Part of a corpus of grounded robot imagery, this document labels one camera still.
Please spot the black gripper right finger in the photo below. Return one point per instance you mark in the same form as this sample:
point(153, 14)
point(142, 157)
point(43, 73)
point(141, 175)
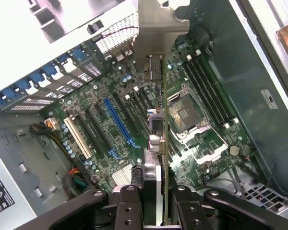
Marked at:
point(189, 213)

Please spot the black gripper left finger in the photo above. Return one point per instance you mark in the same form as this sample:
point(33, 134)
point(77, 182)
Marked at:
point(129, 210)

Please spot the silver chipset heat sink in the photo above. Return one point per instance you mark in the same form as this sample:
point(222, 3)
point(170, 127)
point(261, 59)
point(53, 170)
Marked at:
point(122, 175)

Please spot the metal socket cover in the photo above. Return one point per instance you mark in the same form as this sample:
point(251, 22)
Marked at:
point(211, 158)

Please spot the silver coin battery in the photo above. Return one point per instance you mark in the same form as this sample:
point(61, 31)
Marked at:
point(234, 151)

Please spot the metal disk bay cage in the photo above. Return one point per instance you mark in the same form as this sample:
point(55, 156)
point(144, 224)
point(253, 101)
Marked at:
point(266, 198)

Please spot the long black expansion slot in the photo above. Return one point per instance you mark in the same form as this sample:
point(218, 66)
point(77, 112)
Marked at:
point(98, 130)
point(88, 135)
point(126, 112)

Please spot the white expansion slot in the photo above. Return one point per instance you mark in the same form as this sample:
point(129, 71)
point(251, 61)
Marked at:
point(78, 137)

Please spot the blue expansion slot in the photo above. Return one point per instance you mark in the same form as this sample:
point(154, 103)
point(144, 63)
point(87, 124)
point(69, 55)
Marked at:
point(117, 119)

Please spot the CPU socket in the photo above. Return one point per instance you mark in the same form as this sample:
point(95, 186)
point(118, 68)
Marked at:
point(184, 112)

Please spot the short black expansion slot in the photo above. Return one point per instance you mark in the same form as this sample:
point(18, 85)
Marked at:
point(99, 109)

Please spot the black RAM slot white clips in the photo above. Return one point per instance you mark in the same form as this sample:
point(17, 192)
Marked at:
point(216, 86)
point(135, 88)
point(204, 86)
point(127, 97)

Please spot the white power connector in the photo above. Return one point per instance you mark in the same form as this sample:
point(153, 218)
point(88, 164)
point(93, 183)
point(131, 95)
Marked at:
point(51, 123)

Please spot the grey power supply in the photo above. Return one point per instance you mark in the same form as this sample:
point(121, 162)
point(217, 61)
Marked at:
point(4, 191)

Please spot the green motherboard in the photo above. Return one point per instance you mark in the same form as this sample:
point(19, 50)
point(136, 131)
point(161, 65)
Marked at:
point(98, 83)

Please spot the open black PC case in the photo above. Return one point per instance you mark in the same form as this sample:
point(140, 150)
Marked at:
point(242, 60)

